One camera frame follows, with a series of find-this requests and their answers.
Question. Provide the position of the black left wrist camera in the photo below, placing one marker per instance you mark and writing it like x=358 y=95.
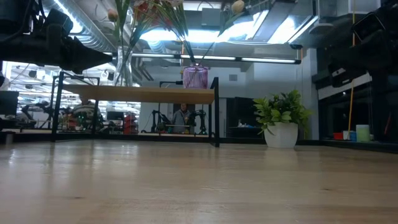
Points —
x=59 y=20

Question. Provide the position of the long ceiling light tube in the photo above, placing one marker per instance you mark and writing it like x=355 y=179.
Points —
x=248 y=59

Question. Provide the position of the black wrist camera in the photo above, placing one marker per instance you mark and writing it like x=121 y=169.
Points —
x=59 y=20
x=368 y=26

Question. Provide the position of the red cup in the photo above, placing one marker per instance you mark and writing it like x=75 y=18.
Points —
x=338 y=136

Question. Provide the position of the wooden shelf with black legs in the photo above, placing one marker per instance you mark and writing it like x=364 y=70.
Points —
x=140 y=94

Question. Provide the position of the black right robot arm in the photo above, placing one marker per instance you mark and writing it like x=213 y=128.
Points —
x=390 y=18

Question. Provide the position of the pale green cup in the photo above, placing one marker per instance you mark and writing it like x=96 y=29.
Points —
x=362 y=133

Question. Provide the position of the white cup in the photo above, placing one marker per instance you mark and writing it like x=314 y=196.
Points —
x=346 y=135

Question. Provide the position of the cream tulip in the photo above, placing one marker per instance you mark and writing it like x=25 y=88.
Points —
x=237 y=6

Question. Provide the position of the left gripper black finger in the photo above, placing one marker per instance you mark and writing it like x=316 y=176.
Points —
x=81 y=56

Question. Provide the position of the small purple glass vase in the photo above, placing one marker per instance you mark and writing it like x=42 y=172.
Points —
x=195 y=77

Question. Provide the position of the black background robot arm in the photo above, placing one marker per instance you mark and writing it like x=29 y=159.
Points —
x=157 y=119
x=200 y=119

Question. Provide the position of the dark monitor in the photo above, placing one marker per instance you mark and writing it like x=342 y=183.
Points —
x=7 y=104

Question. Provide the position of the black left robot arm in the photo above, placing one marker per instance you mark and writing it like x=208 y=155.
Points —
x=15 y=18

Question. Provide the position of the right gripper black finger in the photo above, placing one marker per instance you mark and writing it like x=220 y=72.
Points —
x=348 y=74

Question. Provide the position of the blue cup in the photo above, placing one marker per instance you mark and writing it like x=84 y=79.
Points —
x=353 y=136

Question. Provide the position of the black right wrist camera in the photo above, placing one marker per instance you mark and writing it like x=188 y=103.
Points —
x=368 y=26

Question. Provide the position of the tall clear glass vase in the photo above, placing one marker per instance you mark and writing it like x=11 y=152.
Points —
x=123 y=68

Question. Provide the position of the black cabinet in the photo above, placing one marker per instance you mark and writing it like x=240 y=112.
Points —
x=241 y=115

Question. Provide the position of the person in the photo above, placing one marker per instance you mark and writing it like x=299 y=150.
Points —
x=85 y=112
x=182 y=119

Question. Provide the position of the green plant in white pot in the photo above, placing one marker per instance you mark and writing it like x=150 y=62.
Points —
x=280 y=133

